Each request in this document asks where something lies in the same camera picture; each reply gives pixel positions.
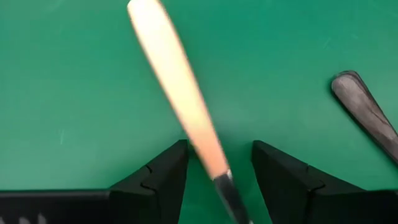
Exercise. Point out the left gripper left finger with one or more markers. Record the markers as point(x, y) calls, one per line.
point(140, 202)

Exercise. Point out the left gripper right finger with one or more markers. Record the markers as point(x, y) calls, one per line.
point(311, 202)

